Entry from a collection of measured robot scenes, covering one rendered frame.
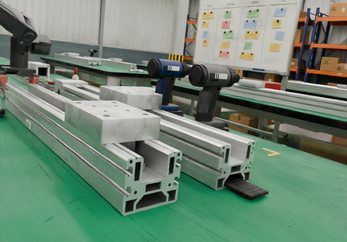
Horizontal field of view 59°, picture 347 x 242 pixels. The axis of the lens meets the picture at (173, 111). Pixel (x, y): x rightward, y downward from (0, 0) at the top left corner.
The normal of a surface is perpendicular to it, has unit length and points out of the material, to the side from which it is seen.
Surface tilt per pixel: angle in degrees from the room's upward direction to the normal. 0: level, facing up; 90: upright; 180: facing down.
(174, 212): 0
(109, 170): 90
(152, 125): 90
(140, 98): 90
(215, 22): 90
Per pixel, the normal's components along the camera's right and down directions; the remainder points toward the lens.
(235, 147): -0.77, 0.03
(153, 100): 0.62, 0.20
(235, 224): 0.11, -0.98
